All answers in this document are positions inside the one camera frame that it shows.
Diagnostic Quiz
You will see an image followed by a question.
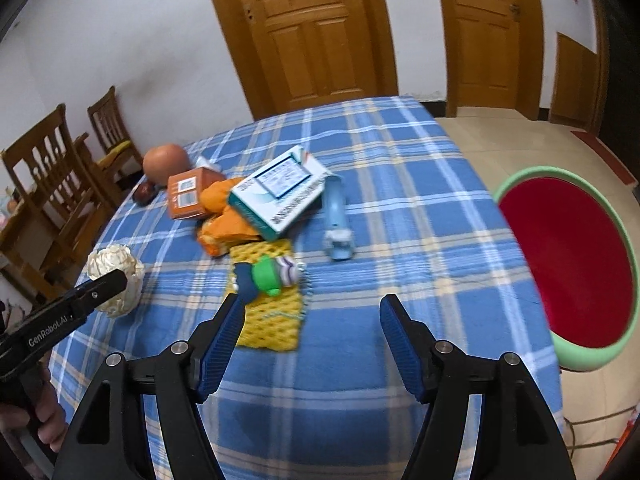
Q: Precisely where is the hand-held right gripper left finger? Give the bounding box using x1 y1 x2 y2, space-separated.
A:
52 292 246 480

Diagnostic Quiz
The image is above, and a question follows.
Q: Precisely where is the person's left hand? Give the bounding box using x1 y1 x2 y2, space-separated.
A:
0 367 69 456

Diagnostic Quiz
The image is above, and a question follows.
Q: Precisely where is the large wooden chair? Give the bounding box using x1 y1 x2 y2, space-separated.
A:
0 104 118 301

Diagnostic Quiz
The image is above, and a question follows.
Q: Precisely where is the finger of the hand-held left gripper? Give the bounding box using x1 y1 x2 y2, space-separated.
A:
61 269 127 324

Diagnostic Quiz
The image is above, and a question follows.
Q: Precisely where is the blue plaid tablecloth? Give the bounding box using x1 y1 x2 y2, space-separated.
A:
47 94 568 480

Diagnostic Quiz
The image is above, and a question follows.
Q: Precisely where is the low wooden cabinet door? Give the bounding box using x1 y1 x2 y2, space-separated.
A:
550 32 601 131

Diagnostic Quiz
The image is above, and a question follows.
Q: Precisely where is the teal and white carton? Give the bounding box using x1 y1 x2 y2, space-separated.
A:
228 145 333 242

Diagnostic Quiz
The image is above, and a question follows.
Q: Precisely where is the small wooden chair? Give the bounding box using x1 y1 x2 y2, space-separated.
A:
87 85 146 191

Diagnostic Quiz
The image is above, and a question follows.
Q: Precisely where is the apple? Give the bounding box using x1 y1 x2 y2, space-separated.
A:
143 144 191 188

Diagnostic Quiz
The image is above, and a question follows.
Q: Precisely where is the light blue plastic tube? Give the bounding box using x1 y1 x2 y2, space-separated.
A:
320 172 357 262

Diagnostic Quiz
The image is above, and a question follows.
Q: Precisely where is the green bin with red inside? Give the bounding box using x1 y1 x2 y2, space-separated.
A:
492 165 640 373

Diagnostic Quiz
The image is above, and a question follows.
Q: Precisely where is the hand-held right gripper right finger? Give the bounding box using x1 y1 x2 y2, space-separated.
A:
379 294 576 480

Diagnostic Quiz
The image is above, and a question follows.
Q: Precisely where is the orange cardboard box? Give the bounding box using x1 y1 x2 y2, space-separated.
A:
166 167 228 220

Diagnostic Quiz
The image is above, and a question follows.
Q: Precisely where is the wide wooden door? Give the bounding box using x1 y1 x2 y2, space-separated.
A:
200 0 398 121

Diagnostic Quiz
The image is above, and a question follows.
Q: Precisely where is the narrow wooden door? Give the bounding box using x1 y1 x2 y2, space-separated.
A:
432 0 543 118

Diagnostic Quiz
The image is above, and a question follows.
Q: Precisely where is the yellow orange snack packet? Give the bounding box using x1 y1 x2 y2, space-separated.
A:
196 207 261 258

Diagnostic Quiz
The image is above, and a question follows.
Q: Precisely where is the yellow seat cushion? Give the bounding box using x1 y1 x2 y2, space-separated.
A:
97 142 132 166

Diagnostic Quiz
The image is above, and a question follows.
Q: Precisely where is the green and blue toy figure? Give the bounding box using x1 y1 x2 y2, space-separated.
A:
232 255 307 306

